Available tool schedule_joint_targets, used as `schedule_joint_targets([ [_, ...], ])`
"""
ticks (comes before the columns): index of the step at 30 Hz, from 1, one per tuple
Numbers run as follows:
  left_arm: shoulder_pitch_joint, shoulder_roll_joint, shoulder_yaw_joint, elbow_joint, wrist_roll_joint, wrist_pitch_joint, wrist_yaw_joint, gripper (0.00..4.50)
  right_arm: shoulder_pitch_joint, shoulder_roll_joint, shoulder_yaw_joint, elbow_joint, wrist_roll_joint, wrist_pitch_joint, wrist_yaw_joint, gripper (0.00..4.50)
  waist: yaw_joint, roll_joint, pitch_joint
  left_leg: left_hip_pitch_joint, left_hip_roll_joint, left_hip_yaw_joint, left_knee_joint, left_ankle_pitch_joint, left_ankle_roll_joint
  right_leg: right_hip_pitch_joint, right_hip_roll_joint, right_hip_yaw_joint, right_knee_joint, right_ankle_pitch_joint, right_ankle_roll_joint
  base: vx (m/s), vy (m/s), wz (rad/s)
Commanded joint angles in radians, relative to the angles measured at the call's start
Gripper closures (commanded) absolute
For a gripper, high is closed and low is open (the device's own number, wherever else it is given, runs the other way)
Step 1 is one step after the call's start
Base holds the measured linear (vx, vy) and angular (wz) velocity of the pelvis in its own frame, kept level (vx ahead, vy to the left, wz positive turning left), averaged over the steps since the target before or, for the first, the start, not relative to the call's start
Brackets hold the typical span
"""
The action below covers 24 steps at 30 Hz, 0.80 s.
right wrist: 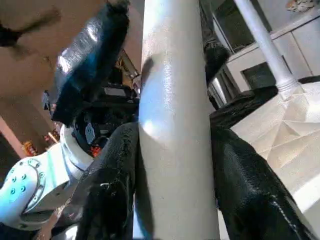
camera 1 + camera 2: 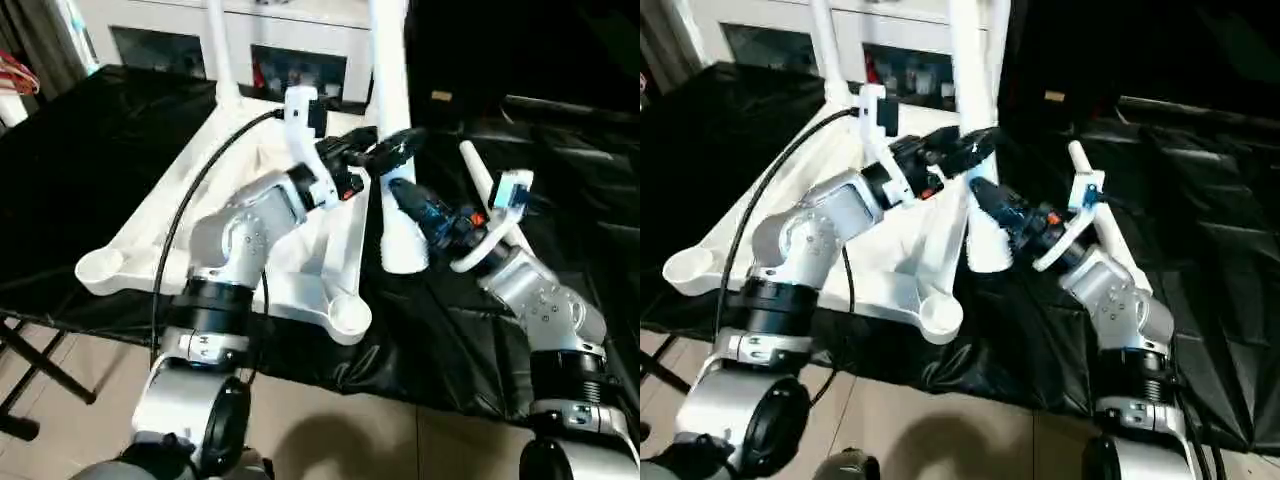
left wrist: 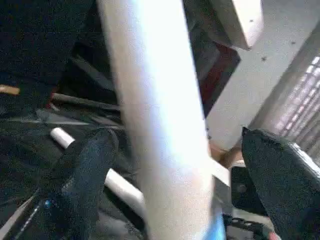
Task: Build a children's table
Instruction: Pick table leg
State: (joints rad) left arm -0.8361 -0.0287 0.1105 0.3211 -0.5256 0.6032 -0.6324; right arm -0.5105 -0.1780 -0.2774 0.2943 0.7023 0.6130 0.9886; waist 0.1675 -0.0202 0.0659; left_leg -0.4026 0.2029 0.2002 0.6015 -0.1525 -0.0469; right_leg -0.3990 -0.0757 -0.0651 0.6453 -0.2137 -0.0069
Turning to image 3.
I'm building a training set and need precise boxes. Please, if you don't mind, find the white thick board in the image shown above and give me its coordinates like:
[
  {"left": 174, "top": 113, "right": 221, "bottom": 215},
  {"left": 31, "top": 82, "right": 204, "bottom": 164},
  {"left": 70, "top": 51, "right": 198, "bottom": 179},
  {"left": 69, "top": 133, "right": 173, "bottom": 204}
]
[{"left": 209, "top": 0, "right": 265, "bottom": 51}]

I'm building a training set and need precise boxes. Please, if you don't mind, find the white plastic table leg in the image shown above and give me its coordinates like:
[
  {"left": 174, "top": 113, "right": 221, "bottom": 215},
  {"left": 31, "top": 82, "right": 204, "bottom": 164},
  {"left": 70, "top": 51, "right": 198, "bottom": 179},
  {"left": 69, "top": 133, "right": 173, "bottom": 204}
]
[
  {"left": 96, "top": 0, "right": 227, "bottom": 240},
  {"left": 49, "top": 127, "right": 147, "bottom": 222}
]

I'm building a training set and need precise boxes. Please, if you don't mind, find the grey metal bar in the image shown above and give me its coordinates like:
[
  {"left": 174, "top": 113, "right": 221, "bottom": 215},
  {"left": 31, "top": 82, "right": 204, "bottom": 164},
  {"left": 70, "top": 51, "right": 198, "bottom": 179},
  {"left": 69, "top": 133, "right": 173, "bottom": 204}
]
[{"left": 49, "top": 92, "right": 122, "bottom": 112}]

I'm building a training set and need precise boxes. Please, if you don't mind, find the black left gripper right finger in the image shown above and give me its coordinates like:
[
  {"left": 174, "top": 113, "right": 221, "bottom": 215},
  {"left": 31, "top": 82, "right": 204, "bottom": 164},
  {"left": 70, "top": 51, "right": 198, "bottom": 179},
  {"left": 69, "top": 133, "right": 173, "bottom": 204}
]
[{"left": 241, "top": 126, "right": 320, "bottom": 240}]

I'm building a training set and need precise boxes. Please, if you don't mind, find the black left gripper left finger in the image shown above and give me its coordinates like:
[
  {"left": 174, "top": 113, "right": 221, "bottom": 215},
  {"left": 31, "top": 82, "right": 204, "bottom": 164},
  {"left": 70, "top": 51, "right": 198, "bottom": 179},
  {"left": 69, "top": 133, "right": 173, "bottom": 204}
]
[{"left": 36, "top": 127, "right": 120, "bottom": 240}]

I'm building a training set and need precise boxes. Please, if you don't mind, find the grey curtain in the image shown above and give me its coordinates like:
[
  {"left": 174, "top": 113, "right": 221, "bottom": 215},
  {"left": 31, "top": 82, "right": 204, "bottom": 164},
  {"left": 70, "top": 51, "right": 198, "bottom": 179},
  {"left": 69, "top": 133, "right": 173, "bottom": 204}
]
[{"left": 249, "top": 30, "right": 320, "bottom": 168}]

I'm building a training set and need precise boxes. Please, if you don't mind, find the black plastic mat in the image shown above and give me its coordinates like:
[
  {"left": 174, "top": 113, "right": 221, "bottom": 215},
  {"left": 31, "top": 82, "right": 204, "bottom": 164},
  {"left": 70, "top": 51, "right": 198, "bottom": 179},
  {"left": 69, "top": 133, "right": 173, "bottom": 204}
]
[{"left": 0, "top": 100, "right": 148, "bottom": 240}]

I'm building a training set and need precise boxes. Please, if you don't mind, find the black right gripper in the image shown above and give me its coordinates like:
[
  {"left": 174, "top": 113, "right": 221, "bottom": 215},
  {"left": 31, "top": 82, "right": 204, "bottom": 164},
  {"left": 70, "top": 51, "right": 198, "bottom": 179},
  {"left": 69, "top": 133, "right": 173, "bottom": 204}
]
[{"left": 230, "top": 164, "right": 267, "bottom": 217}]

